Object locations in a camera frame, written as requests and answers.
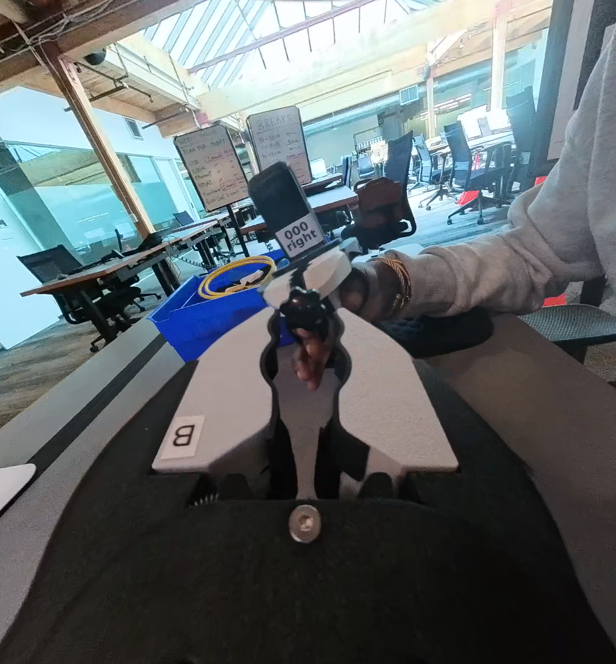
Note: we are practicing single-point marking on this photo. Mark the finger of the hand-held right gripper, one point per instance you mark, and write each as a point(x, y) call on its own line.
point(279, 291)
point(331, 275)

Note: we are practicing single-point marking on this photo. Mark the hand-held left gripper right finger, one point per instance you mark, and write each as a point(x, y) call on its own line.
point(396, 415)

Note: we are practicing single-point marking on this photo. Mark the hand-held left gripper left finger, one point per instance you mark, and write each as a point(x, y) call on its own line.
point(220, 410)

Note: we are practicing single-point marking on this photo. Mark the black star knob screw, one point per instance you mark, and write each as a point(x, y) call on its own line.
point(303, 308)

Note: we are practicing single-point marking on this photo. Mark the blue storage bin white label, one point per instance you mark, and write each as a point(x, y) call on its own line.
point(194, 321)

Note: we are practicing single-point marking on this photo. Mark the person's right forearm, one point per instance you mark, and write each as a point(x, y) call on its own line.
point(494, 269)

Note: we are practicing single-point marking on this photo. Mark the grey desk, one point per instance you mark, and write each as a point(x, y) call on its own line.
point(546, 415)

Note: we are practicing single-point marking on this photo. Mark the wooden office desk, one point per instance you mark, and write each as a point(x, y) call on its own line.
point(106, 267)

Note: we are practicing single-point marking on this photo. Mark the long office table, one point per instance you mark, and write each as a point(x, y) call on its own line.
point(334, 197)

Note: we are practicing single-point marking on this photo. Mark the black mesh wrist rest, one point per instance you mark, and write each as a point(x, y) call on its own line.
point(443, 332)

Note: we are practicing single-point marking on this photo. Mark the black office chair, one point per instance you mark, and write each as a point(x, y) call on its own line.
point(468, 155)
point(399, 150)
point(54, 269)

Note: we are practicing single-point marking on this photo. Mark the glass skylight roof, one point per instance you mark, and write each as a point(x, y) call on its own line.
point(261, 31)

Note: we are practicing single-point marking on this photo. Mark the grey chair armrest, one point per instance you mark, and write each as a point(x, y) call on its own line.
point(577, 321)

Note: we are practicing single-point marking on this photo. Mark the black framed marker sign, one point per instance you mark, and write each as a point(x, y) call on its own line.
point(567, 78)

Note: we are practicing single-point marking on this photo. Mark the black dome camera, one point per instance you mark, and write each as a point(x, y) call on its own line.
point(95, 56)

